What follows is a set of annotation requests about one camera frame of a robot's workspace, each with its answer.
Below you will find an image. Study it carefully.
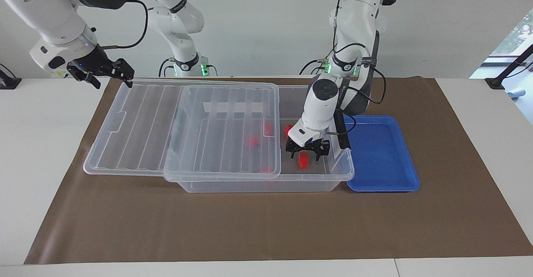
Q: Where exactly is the clear ribbed box lid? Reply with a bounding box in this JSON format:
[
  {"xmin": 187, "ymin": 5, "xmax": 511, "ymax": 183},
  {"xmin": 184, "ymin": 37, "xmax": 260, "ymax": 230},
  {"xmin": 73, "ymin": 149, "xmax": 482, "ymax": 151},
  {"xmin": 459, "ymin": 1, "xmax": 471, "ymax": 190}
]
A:
[{"xmin": 83, "ymin": 78, "xmax": 281, "ymax": 182}]

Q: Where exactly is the clear plastic storage box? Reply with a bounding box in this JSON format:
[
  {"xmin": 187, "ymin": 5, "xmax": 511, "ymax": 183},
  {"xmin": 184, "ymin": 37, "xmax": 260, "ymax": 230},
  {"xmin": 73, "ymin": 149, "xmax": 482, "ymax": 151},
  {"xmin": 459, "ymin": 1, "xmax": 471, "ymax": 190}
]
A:
[{"xmin": 167, "ymin": 85, "xmax": 355, "ymax": 193}]

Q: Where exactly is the blue plastic tray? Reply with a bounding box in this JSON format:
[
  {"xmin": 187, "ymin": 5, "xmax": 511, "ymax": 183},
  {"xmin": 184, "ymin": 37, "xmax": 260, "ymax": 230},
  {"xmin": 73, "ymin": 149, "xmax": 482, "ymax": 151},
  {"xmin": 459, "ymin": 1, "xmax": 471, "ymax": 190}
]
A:
[{"xmin": 344, "ymin": 115, "xmax": 420, "ymax": 193}]

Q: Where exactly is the black desk object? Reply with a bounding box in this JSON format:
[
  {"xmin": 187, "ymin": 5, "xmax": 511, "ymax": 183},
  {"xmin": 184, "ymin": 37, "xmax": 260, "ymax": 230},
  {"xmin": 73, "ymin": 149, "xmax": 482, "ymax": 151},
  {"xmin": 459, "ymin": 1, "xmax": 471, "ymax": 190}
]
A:
[{"xmin": 0, "ymin": 64, "xmax": 21, "ymax": 90}]

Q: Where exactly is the brown paper table mat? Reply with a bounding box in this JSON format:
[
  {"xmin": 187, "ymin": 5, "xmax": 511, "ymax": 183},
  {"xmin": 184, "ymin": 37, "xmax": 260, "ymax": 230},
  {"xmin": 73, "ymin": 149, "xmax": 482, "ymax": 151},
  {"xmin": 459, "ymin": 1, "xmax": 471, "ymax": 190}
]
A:
[{"xmin": 24, "ymin": 76, "xmax": 533, "ymax": 265}]

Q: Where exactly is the black angled stand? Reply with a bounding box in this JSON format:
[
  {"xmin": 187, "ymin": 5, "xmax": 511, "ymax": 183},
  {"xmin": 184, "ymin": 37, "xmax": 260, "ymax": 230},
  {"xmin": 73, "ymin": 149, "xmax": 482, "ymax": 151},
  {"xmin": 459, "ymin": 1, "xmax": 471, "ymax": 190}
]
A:
[{"xmin": 485, "ymin": 44, "xmax": 533, "ymax": 90}]

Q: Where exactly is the black base cable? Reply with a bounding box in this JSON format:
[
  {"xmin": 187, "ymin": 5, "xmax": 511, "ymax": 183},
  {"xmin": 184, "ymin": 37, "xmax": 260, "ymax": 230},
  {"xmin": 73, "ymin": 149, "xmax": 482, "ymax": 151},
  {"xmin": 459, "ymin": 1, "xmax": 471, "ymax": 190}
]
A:
[
  {"xmin": 299, "ymin": 58, "xmax": 323, "ymax": 75},
  {"xmin": 158, "ymin": 57, "xmax": 175, "ymax": 77}
]

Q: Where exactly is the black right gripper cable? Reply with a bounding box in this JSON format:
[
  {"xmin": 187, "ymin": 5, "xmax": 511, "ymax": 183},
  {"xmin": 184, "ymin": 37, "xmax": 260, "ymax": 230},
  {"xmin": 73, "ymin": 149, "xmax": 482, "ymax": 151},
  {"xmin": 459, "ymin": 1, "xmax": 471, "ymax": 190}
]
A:
[{"xmin": 98, "ymin": 0, "xmax": 149, "ymax": 50}]

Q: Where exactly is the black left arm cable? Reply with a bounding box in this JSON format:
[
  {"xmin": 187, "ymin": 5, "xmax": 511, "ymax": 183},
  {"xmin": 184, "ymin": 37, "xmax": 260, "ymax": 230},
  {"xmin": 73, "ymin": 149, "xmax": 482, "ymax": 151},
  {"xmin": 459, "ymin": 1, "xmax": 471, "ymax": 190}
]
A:
[{"xmin": 327, "ymin": 0, "xmax": 388, "ymax": 138}]

